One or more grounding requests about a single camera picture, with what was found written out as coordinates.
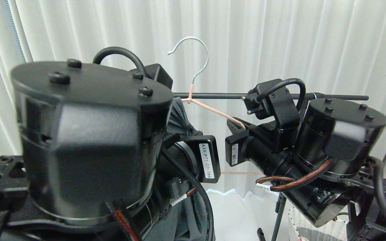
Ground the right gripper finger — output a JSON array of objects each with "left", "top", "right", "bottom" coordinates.
[{"left": 227, "top": 117, "right": 247, "bottom": 134}]

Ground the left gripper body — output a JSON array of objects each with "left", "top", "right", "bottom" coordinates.
[{"left": 159, "top": 134, "right": 221, "bottom": 184}]

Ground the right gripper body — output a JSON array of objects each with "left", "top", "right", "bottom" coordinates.
[{"left": 226, "top": 122, "right": 301, "bottom": 181}]

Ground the pink clothes hanger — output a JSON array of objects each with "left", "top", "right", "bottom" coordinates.
[{"left": 167, "top": 36, "right": 264, "bottom": 175}]

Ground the dark grey long-sleeved shirt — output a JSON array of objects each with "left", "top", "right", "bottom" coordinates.
[{"left": 146, "top": 97, "right": 214, "bottom": 241}]

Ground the black clothes rack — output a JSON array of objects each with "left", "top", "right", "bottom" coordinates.
[{"left": 173, "top": 92, "right": 369, "bottom": 241}]

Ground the white laundry basket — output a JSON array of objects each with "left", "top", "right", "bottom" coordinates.
[{"left": 287, "top": 206, "right": 348, "bottom": 241}]

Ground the white curtain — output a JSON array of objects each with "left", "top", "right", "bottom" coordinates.
[{"left": 0, "top": 0, "right": 386, "bottom": 198}]

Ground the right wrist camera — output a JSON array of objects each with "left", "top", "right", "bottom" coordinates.
[{"left": 242, "top": 79, "right": 301, "bottom": 132}]

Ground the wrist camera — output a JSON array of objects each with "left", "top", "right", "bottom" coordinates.
[
  {"left": 129, "top": 64, "right": 174, "bottom": 90},
  {"left": 242, "top": 79, "right": 301, "bottom": 132}
]

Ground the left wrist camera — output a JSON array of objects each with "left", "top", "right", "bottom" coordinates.
[{"left": 129, "top": 64, "right": 174, "bottom": 90}]

